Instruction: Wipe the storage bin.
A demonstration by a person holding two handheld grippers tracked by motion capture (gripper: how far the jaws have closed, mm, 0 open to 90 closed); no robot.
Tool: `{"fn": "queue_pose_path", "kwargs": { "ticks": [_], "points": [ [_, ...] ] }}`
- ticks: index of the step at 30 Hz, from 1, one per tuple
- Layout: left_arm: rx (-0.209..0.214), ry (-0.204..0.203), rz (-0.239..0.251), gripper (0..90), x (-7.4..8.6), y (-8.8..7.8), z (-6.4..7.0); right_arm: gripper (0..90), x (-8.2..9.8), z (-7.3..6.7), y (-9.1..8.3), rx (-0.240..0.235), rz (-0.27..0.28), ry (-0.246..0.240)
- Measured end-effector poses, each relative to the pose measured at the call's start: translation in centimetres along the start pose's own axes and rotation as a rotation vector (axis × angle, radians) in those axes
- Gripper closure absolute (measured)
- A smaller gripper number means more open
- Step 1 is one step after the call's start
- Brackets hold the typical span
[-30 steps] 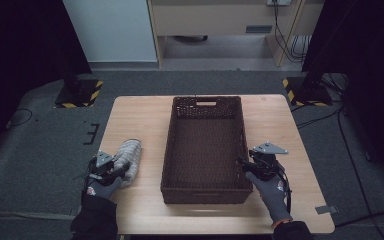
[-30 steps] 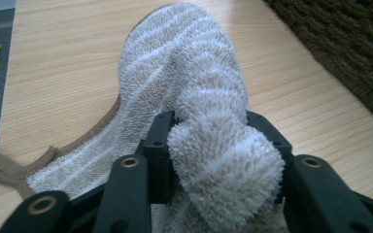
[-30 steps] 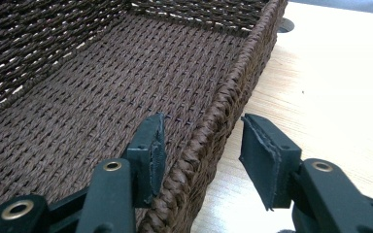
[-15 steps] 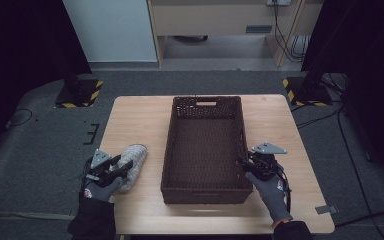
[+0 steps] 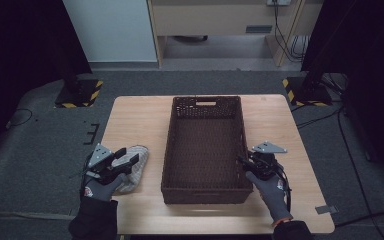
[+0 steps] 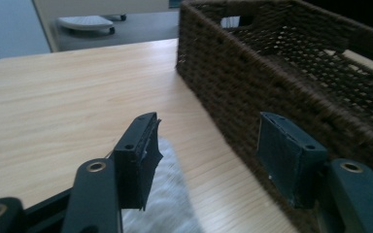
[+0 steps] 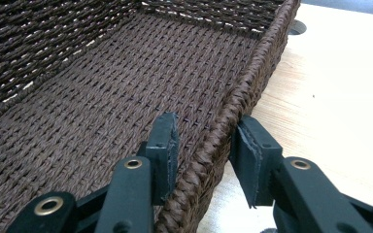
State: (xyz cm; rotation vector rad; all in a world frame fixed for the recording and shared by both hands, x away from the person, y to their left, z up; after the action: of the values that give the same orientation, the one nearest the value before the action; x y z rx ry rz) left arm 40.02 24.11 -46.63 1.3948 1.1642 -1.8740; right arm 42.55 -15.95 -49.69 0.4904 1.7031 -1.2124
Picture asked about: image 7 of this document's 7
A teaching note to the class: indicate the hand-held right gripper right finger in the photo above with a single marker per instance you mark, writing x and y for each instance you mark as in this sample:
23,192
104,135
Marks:
255,161

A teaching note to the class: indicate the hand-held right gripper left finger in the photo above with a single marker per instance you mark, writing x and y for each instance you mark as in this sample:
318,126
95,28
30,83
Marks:
163,152

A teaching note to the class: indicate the brown woven basket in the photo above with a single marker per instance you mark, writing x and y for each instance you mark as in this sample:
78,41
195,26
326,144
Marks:
110,81

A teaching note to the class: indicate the dark round table grommet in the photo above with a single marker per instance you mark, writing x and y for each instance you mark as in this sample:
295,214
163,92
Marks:
297,27

